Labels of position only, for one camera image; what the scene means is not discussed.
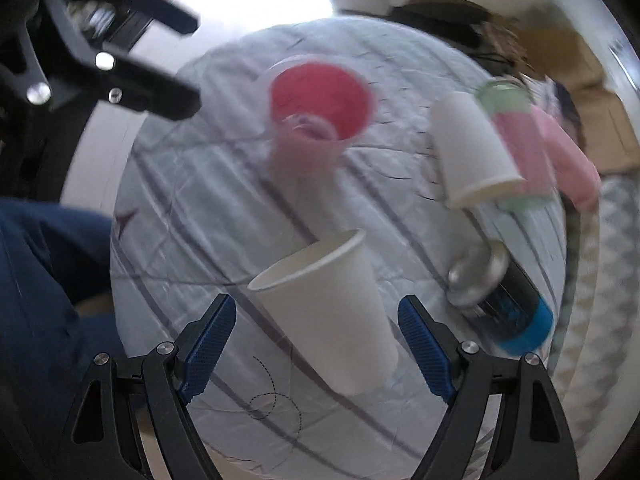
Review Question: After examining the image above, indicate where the pink translucent plastic cup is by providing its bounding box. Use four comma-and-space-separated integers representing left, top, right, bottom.
256, 54, 376, 179

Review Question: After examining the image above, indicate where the pink and green cup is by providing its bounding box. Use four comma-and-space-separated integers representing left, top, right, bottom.
475, 78, 555, 212

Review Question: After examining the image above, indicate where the person's blue trousers leg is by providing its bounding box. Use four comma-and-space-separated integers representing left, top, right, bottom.
1, 198, 125, 442

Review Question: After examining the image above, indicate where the pink cushion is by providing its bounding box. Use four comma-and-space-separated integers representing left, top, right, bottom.
533, 106, 601, 211

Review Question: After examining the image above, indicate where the black and blue can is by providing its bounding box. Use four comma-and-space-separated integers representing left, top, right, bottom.
447, 240, 553, 356

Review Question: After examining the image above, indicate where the striped light blue tablecloth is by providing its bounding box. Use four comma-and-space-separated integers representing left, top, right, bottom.
109, 15, 569, 480

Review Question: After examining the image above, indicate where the cardboard box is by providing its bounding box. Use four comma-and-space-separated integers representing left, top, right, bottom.
515, 28, 639, 174

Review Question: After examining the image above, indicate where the white paper cup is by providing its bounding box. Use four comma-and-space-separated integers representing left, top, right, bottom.
431, 92, 524, 209
248, 229, 398, 396

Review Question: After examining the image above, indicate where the patterned triangle sofa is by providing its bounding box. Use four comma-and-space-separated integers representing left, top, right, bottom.
549, 174, 639, 479

